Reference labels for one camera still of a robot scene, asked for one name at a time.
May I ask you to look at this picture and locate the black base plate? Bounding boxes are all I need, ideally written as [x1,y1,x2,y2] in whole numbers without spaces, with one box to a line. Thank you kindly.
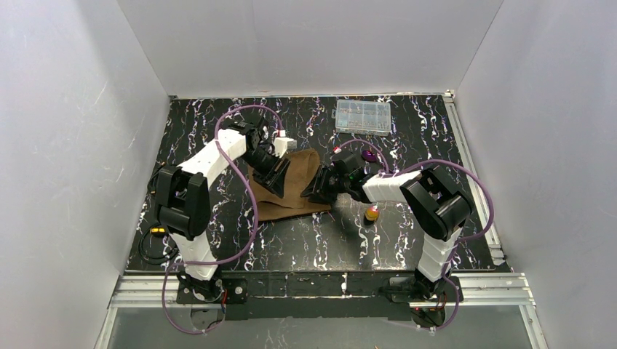
[171,271,464,326]

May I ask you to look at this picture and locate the purple spoon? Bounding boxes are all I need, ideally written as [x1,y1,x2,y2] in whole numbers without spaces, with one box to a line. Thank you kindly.
[361,150,378,163]

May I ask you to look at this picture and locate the black coiled cable yellow plug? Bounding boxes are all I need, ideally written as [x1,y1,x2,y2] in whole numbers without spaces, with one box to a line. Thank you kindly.
[137,162,179,266]

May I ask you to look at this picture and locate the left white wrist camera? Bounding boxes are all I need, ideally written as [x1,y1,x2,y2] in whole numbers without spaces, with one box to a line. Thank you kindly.
[273,137,297,158]

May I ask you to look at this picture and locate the clear plastic organizer box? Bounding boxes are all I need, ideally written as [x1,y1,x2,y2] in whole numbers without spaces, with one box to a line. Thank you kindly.
[334,99,391,137]

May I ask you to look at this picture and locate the brown burlap napkin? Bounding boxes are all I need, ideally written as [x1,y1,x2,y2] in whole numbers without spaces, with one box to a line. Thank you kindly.
[249,148,332,222]

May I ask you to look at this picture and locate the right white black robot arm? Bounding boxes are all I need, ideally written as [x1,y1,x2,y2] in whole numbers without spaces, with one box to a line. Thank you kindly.
[301,151,474,300]

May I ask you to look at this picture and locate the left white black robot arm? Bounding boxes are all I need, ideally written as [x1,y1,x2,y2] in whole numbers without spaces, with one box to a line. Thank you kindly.
[155,119,295,295]

